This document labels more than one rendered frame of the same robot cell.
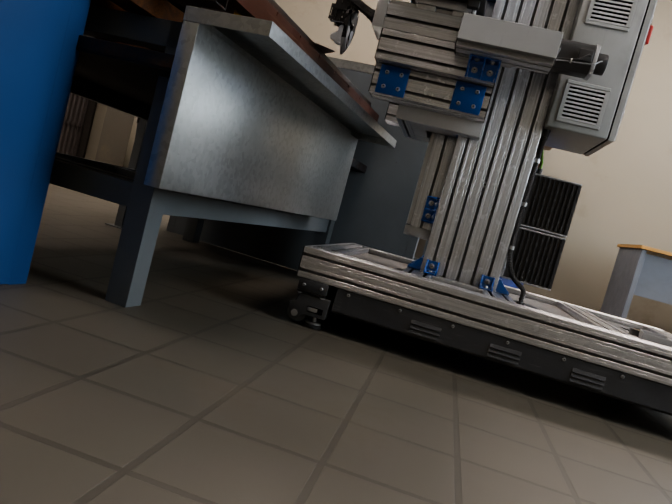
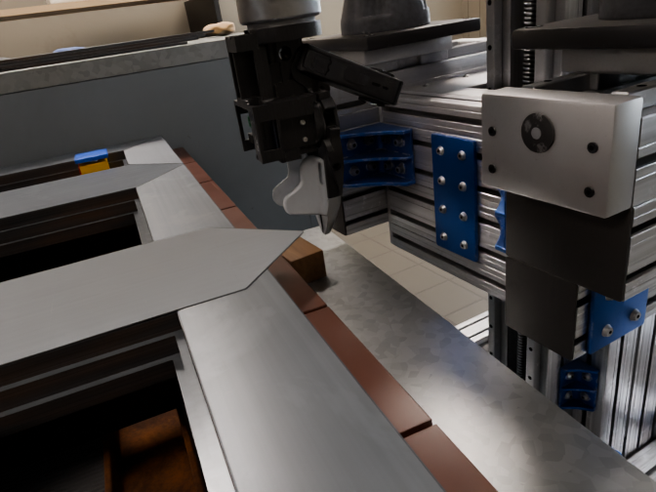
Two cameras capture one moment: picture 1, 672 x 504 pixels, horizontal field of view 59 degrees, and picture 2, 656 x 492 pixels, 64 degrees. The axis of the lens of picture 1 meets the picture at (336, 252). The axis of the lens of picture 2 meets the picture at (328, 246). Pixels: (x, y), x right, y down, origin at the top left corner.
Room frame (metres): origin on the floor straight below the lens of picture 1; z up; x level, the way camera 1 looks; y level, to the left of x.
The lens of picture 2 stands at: (1.62, 0.47, 1.08)
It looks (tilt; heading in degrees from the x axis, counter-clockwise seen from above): 24 degrees down; 324
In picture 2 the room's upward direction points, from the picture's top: 8 degrees counter-clockwise
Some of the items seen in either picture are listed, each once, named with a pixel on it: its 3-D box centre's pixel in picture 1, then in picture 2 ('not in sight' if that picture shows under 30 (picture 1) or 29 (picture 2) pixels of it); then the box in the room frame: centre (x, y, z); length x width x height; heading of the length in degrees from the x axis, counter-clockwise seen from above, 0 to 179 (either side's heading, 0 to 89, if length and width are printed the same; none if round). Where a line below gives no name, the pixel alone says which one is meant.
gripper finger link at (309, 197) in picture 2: (338, 38); (309, 200); (2.04, 0.18, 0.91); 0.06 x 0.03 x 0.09; 74
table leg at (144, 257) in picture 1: (155, 167); not in sight; (1.41, 0.47, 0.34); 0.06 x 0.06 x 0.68; 74
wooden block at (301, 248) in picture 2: not in sight; (295, 260); (2.31, 0.04, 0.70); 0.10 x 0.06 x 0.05; 172
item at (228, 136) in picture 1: (285, 154); not in sight; (1.87, 0.23, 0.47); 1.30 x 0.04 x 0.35; 164
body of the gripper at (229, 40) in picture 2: (346, 8); (284, 93); (2.05, 0.18, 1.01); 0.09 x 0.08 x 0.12; 74
